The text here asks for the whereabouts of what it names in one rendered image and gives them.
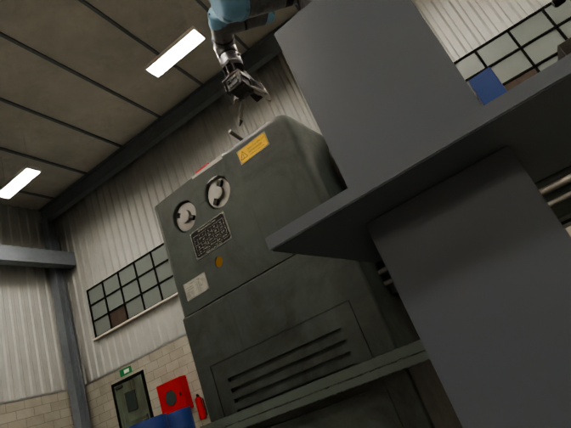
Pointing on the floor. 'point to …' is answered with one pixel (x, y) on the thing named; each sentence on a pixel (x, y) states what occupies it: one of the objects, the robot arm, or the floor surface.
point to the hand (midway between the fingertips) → (256, 114)
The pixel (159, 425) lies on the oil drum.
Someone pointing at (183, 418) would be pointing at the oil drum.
